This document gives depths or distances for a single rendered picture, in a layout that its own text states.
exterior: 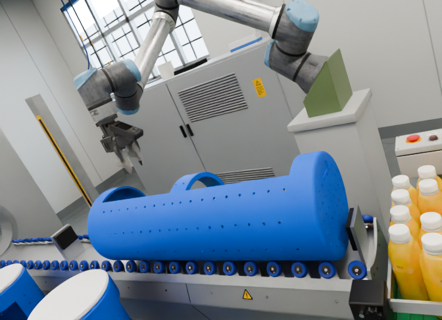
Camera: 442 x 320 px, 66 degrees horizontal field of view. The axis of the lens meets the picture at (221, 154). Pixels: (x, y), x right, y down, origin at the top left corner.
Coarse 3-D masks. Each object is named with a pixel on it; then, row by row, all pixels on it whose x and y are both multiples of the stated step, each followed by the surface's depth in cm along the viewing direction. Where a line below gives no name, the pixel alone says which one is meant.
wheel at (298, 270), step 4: (292, 264) 91; (296, 264) 91; (300, 264) 90; (304, 264) 90; (292, 268) 91; (296, 268) 91; (300, 268) 90; (304, 268) 89; (292, 272) 91; (296, 272) 90; (300, 272) 90; (304, 272) 89; (296, 276) 90; (300, 276) 90; (304, 276) 89
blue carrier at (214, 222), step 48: (192, 192) 100; (240, 192) 90; (288, 192) 82; (336, 192) 92; (96, 240) 123; (144, 240) 109; (192, 240) 99; (240, 240) 90; (288, 240) 82; (336, 240) 85
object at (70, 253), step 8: (56, 232) 160; (64, 232) 160; (72, 232) 163; (56, 240) 157; (64, 240) 159; (72, 240) 162; (64, 248) 158; (72, 248) 163; (80, 248) 167; (64, 256) 160; (72, 256) 163
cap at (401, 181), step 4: (396, 176) 89; (400, 176) 89; (404, 176) 88; (392, 180) 89; (396, 180) 88; (400, 180) 87; (404, 180) 86; (408, 180) 87; (396, 184) 87; (400, 184) 87; (404, 184) 86; (408, 184) 87
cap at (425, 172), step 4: (420, 168) 88; (424, 168) 88; (428, 168) 87; (432, 168) 86; (420, 172) 87; (424, 172) 86; (428, 172) 86; (432, 172) 86; (420, 176) 88; (424, 176) 87; (428, 176) 86; (432, 176) 86
